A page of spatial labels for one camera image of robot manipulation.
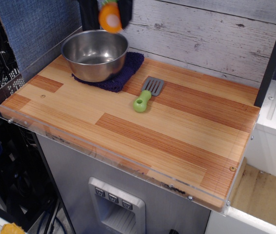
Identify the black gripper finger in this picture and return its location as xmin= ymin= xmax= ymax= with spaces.
xmin=118 ymin=0 xmax=133 ymax=27
xmin=78 ymin=0 xmax=100 ymax=30

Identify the orange toy carrot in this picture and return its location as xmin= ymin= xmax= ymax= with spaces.
xmin=99 ymin=0 xmax=122 ymax=34

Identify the clear acrylic counter guard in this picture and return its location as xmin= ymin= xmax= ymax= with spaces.
xmin=0 ymin=25 xmax=257 ymax=217

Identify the stainless steel bowl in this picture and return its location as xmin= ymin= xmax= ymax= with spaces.
xmin=61 ymin=30 xmax=129 ymax=82

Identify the blue fabric panel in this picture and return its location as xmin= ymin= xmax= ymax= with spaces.
xmin=0 ymin=0 xmax=81 ymax=79

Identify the purple cloth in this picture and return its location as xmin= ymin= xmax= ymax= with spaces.
xmin=71 ymin=52 xmax=145 ymax=93

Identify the silver toy fridge dispenser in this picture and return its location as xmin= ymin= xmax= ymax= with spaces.
xmin=88 ymin=177 xmax=146 ymax=234

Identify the yellow object bottom left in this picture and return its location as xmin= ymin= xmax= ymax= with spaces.
xmin=0 ymin=223 xmax=25 ymax=234

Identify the white toy sink unit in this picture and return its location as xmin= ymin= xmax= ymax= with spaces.
xmin=206 ymin=80 xmax=276 ymax=234

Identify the green handled grey spatula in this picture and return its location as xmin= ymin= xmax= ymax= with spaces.
xmin=133 ymin=77 xmax=164 ymax=113

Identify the black vertical post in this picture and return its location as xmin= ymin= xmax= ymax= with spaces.
xmin=254 ymin=0 xmax=276 ymax=108

